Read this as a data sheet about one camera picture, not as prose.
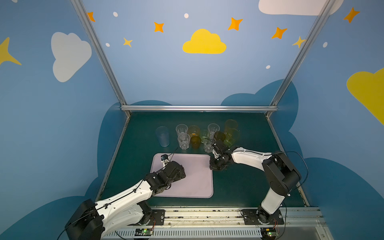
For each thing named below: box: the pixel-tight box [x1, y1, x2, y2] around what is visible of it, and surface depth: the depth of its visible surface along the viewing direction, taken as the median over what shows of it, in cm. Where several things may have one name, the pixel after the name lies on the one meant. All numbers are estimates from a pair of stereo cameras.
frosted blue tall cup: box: [155, 126, 170, 148], surface depth 99 cm
